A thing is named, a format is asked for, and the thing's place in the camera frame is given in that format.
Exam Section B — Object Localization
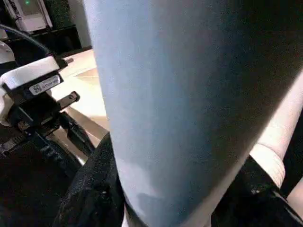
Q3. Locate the white plastic table top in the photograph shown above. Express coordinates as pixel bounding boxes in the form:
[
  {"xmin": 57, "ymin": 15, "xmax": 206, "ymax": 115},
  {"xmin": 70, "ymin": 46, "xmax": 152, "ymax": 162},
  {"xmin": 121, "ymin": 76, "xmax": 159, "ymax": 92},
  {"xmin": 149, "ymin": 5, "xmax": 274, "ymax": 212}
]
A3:
[{"xmin": 50, "ymin": 48, "xmax": 111, "ymax": 166}]

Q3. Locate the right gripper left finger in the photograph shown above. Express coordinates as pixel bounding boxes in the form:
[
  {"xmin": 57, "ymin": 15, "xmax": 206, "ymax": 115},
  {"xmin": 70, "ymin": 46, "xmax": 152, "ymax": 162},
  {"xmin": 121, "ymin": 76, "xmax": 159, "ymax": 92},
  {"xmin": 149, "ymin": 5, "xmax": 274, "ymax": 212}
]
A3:
[{"xmin": 53, "ymin": 131, "xmax": 126, "ymax": 227}]

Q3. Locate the white boxy device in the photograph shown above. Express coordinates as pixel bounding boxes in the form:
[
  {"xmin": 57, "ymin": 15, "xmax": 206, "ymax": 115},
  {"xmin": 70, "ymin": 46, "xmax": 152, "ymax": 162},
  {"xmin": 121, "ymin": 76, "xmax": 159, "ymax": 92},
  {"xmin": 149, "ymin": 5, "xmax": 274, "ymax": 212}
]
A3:
[{"xmin": 4, "ymin": 0, "xmax": 53, "ymax": 33}]

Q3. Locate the black storage shelf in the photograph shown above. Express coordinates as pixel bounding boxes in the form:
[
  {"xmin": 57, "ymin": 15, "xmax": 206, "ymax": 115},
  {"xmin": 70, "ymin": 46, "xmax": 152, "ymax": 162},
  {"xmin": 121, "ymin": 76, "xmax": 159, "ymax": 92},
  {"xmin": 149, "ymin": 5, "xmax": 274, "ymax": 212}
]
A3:
[{"xmin": 0, "ymin": 0, "xmax": 83, "ymax": 60}]

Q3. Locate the black left camera cable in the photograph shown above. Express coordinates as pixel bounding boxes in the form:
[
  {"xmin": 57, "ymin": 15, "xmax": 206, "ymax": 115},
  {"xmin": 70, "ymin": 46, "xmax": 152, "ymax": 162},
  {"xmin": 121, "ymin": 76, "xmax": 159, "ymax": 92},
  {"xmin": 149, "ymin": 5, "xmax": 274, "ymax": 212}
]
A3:
[{"xmin": 0, "ymin": 23, "xmax": 52, "ymax": 57}]

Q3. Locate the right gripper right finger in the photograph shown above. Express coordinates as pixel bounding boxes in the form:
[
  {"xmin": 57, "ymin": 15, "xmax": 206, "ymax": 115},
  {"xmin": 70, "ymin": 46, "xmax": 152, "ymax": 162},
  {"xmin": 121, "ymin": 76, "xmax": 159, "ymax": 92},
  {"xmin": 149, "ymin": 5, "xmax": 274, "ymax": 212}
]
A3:
[{"xmin": 210, "ymin": 155, "xmax": 303, "ymax": 227}]

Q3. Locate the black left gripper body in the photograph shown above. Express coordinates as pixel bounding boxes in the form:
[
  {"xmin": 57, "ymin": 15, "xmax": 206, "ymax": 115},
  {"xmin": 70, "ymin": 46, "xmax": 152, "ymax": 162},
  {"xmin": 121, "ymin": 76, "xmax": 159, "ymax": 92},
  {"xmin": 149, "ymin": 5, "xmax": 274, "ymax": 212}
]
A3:
[{"xmin": 0, "ymin": 91, "xmax": 81, "ymax": 152}]

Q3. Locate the white plastic table leg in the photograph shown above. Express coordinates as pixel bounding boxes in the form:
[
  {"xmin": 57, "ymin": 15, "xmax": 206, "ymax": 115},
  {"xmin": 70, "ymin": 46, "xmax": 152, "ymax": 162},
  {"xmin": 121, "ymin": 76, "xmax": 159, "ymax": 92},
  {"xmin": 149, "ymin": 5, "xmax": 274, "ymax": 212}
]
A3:
[
  {"xmin": 82, "ymin": 0, "xmax": 303, "ymax": 227},
  {"xmin": 285, "ymin": 174, "xmax": 303, "ymax": 214},
  {"xmin": 249, "ymin": 70, "xmax": 303, "ymax": 190}
]

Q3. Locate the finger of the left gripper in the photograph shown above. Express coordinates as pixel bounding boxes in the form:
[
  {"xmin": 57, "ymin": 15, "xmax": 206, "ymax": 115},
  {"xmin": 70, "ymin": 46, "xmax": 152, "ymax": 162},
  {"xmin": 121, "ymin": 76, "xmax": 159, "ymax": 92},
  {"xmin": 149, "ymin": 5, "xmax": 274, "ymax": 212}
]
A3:
[{"xmin": 59, "ymin": 113, "xmax": 96, "ymax": 157}]

